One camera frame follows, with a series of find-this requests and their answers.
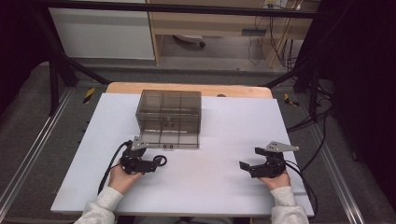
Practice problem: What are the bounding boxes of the light wooden desk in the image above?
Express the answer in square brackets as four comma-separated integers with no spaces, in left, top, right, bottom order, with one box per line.
[146,0,321,68]

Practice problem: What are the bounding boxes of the grey power strip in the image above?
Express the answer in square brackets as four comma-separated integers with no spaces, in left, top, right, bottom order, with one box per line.
[241,28,268,37]

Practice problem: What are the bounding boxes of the black hair tie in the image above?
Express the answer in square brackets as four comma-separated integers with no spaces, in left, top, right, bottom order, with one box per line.
[152,154,168,167]

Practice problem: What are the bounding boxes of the person's right hand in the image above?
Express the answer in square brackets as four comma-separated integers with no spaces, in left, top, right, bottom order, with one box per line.
[259,170,292,191]

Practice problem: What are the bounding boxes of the smoky transparent drawer box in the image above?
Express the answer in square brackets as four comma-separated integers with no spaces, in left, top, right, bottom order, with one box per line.
[135,89,203,135]

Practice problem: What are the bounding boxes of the black metal frame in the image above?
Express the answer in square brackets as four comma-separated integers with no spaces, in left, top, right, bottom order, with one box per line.
[31,0,325,122]

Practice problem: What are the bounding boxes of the bundle of black floor cables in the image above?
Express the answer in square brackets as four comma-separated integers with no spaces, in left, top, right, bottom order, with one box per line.
[286,87,336,133]

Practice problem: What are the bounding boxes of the hanging black desk cables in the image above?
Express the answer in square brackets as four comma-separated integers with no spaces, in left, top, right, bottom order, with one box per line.
[247,14,297,68]

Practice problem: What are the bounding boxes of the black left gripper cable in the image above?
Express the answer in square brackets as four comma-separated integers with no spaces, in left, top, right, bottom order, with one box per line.
[97,140,134,195]

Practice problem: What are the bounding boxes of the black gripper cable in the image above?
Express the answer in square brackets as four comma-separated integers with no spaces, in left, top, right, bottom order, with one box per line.
[283,160,318,217]
[97,140,134,195]

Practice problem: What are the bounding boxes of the white table mat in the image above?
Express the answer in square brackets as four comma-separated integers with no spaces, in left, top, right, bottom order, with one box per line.
[50,92,315,217]

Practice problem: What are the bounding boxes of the wooden table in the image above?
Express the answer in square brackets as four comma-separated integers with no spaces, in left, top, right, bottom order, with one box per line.
[106,81,274,100]

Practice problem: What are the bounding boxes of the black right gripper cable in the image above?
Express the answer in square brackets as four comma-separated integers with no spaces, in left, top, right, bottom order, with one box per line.
[283,160,318,217]

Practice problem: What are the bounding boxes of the yellow black tape marker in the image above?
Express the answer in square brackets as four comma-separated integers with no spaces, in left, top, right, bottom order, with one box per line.
[82,87,96,105]
[283,92,301,107]

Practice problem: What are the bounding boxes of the white cabinet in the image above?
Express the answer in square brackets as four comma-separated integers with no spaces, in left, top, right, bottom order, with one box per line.
[48,7,156,61]

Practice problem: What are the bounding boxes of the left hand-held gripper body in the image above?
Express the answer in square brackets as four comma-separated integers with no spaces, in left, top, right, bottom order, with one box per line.
[120,135,149,175]

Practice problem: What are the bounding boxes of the person's left hand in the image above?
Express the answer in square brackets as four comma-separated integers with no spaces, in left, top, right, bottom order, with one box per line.
[107,158,144,195]

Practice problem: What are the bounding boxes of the aluminium floor rail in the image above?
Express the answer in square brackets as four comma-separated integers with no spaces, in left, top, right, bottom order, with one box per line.
[0,88,75,213]
[311,124,366,224]

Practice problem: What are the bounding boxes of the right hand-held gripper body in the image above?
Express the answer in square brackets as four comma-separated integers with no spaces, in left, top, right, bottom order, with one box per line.
[254,141,300,179]

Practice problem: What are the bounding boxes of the office chair base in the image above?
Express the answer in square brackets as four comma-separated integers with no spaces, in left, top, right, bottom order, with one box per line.
[173,34,206,49]

